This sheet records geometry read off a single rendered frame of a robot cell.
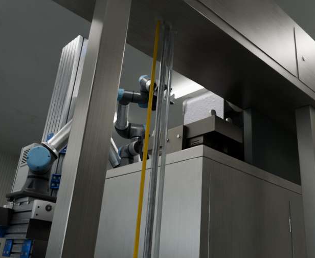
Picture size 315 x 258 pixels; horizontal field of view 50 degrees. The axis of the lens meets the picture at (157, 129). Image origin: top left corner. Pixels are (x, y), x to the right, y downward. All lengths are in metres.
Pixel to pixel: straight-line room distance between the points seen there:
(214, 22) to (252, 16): 0.22
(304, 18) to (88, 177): 3.67
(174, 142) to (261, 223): 0.42
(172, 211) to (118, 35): 0.62
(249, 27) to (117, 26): 0.50
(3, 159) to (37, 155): 8.39
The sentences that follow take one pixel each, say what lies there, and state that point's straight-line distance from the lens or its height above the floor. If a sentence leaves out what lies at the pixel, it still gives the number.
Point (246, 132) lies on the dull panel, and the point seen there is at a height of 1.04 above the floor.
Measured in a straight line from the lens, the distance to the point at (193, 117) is 1.56.
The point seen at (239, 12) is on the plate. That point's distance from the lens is 1.09.
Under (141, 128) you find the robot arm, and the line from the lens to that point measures 2.36.
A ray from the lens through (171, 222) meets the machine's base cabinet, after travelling 1.12.
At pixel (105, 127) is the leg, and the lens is 0.63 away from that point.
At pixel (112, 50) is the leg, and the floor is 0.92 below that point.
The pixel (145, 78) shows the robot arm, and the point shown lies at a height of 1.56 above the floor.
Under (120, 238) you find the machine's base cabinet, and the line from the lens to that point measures 1.33.
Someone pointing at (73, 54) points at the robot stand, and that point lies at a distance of 2.54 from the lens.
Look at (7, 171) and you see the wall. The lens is 10.17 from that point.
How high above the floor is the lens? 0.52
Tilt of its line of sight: 22 degrees up
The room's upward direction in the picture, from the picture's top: 5 degrees clockwise
